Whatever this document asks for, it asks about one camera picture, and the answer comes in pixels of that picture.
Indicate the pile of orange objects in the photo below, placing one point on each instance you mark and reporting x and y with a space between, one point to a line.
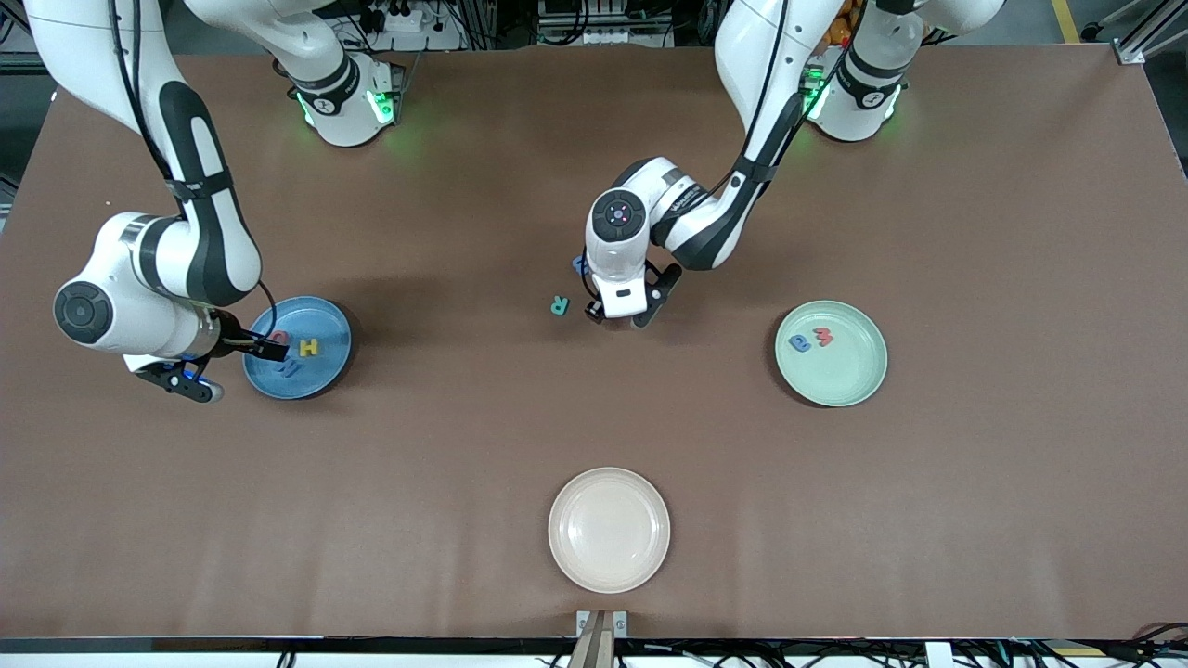
838 30

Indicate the aluminium frame profile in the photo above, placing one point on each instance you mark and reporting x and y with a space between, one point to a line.
1130 54

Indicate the blue plate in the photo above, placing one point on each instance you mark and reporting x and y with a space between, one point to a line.
325 376

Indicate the beige plate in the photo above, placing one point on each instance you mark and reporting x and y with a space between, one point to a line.
608 529

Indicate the yellow uppercase letter H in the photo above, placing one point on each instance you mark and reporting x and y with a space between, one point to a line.
309 348

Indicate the white power strip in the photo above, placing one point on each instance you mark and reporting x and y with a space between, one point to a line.
408 20

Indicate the teal uppercase letter R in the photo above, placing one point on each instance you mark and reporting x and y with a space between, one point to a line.
558 303

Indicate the metal bracket at table edge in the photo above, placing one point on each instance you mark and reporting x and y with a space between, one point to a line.
601 640

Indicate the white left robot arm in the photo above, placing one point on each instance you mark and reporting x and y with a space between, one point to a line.
761 56

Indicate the blue lowercase letter a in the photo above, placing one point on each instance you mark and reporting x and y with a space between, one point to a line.
799 342

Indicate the green plate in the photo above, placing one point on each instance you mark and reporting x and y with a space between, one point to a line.
849 376

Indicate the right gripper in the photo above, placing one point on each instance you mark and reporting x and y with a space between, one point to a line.
229 335

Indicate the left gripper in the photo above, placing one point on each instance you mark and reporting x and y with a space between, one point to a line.
591 314

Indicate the red lowercase letter m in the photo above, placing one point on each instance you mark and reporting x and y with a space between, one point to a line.
823 336

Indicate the blue uppercase letter M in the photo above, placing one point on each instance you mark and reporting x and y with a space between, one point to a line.
291 371

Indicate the background electronics rack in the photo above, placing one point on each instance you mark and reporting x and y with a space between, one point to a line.
585 19

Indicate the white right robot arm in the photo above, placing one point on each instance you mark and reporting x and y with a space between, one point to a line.
139 329

